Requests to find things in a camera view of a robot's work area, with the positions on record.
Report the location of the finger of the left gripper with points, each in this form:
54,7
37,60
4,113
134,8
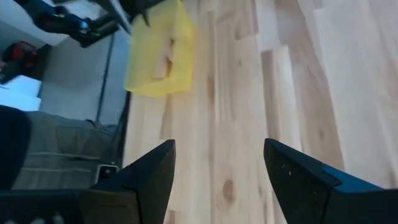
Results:
116,15
144,18

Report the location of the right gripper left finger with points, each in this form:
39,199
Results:
146,186

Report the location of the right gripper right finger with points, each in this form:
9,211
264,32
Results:
311,193

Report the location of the long natural wood block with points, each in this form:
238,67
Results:
163,62

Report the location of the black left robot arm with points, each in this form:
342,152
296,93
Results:
62,20

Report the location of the yellow plastic bin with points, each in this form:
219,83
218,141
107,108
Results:
180,62

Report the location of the grey fabric object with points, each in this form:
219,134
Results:
62,146

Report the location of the red and black object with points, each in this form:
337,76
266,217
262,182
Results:
18,57

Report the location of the black chair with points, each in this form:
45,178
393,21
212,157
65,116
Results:
12,146

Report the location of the small black camera box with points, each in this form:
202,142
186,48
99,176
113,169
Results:
107,174

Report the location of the black aluminium table frame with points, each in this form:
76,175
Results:
122,130

